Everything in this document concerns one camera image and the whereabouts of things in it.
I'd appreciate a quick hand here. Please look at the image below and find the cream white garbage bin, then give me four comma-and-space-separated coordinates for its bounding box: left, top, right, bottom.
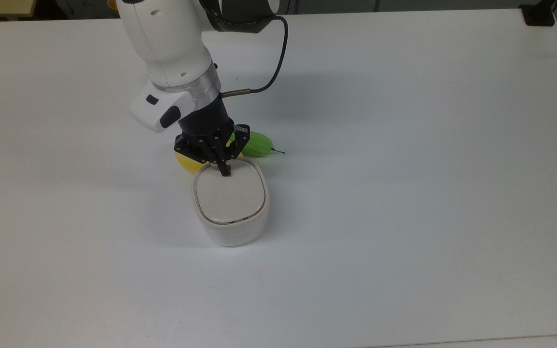
191, 157, 270, 247

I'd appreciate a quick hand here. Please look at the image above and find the cream white bin lid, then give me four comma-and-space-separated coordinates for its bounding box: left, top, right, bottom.
196, 159, 266, 224

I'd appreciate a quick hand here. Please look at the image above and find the wooden desk top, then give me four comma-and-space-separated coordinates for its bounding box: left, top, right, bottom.
0, 0, 38, 20

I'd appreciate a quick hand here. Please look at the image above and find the black stand base plate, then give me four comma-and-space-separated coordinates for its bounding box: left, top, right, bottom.
519, 0, 557, 27

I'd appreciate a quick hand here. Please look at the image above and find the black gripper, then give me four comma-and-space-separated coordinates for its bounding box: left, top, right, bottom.
174, 93, 251, 177

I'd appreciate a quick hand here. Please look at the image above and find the dark blue gripper cable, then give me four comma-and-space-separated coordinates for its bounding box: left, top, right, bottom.
220, 15, 290, 98

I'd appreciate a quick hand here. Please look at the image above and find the light green toy cucumber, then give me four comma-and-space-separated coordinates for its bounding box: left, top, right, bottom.
229, 131, 286, 159

